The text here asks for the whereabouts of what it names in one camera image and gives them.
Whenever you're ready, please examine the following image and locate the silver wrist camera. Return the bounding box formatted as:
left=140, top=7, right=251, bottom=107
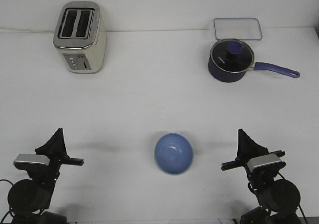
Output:
left=247, top=153, right=283, bottom=173
left=13, top=154, right=50, bottom=171

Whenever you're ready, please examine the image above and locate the glass pot lid blue knob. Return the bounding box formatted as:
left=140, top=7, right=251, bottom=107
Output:
left=210, top=39, right=255, bottom=73

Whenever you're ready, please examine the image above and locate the white toaster power cable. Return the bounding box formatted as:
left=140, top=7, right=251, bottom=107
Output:
left=0, top=26, right=56, bottom=34

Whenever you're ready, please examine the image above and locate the clear container blue rim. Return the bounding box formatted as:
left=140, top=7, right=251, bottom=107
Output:
left=213, top=17, right=263, bottom=40

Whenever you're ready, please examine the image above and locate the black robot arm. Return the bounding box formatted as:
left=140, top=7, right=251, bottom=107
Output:
left=221, top=129, right=301, bottom=224
left=7, top=128, right=84, bottom=224

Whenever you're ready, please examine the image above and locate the blue bowl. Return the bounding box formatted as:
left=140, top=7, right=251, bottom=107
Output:
left=154, top=133, right=194, bottom=175

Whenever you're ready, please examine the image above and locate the dark blue saucepan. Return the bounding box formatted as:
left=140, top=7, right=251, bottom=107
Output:
left=208, top=58, right=300, bottom=83

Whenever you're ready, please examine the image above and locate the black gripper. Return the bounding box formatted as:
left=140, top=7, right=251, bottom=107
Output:
left=35, top=128, right=84, bottom=182
left=221, top=129, right=285, bottom=184

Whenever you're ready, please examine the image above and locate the cream and steel toaster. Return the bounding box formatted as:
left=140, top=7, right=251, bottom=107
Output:
left=53, top=1, right=107, bottom=74

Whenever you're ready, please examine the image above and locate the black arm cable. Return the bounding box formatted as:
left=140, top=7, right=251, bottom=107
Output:
left=298, top=201, right=309, bottom=224
left=0, top=179, right=20, bottom=224

